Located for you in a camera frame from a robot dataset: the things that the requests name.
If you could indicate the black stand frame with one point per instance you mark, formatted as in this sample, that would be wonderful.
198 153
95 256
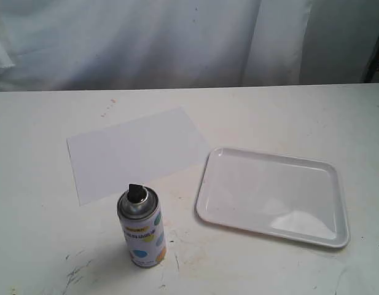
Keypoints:
373 66

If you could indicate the white backdrop curtain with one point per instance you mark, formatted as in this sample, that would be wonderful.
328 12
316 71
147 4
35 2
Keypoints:
103 45

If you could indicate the white paper sheet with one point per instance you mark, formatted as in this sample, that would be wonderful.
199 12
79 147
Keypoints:
106 161

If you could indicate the white spray paint can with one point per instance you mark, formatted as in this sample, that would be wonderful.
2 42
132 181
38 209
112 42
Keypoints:
140 215

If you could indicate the white plastic tray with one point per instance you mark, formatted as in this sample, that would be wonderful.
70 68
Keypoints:
286 197

